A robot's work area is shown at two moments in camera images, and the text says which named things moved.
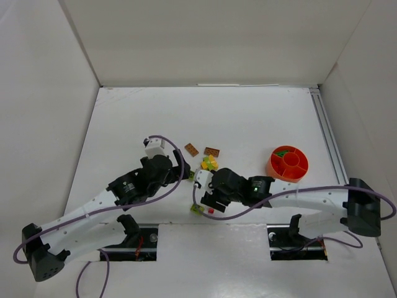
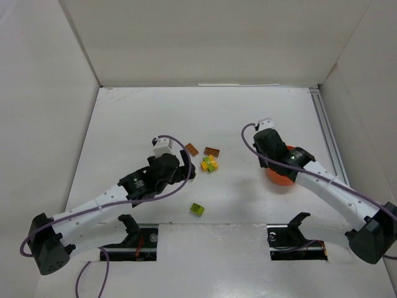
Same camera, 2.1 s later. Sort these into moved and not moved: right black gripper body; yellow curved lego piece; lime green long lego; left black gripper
Moved: right black gripper body
Not moved: left black gripper; lime green long lego; yellow curved lego piece
